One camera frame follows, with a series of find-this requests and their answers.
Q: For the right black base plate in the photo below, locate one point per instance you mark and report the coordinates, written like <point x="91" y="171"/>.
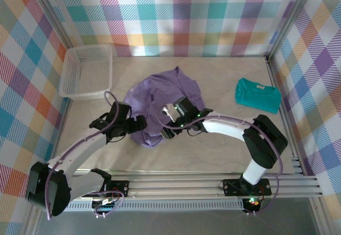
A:
<point x="231" y="188"/>

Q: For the white plastic mesh basket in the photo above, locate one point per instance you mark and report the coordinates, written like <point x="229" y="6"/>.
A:
<point x="85" y="69"/>

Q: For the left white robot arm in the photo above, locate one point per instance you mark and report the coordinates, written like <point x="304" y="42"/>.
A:
<point x="77" y="149"/>

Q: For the aluminium frame corner post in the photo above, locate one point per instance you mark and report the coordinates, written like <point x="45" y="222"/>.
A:
<point x="291" y="16"/>
<point x="50" y="14"/>

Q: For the purple t-shirt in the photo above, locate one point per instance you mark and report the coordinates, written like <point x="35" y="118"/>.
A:
<point x="165" y="85"/>

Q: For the folded teal t-shirt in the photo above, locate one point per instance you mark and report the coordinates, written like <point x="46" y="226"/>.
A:
<point x="257" y="96"/>

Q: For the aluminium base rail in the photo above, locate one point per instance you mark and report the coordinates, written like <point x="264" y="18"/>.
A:
<point x="173" y="185"/>

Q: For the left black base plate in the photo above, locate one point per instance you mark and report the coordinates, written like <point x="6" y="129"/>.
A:
<point x="118" y="188"/>

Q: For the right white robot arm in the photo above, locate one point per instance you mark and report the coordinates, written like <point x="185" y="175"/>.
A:
<point x="231" y="128"/>

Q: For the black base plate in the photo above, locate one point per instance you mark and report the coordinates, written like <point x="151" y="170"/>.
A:
<point x="231" y="188"/>
<point x="118" y="188"/>

